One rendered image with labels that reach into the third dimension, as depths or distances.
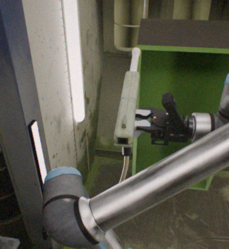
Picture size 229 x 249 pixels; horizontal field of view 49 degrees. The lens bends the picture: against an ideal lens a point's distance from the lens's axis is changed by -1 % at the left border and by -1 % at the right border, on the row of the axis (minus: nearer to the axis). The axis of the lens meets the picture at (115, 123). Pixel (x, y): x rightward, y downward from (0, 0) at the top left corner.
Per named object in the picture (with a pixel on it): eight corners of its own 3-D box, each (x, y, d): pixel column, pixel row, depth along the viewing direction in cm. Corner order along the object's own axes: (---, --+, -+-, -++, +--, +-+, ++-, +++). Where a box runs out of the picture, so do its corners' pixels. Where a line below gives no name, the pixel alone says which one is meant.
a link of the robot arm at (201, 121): (212, 128, 68) (207, 105, 75) (194, 127, 69) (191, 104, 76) (205, 149, 75) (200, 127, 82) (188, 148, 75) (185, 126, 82)
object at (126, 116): (130, 184, 77) (132, 131, 62) (115, 182, 78) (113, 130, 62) (140, 90, 112) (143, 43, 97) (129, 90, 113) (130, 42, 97)
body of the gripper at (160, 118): (148, 145, 77) (188, 148, 76) (151, 124, 71) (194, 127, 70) (149, 127, 83) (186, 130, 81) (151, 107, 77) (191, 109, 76)
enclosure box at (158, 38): (135, 150, 230) (141, 18, 148) (202, 156, 224) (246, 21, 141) (131, 183, 205) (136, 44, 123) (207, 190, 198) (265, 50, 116)
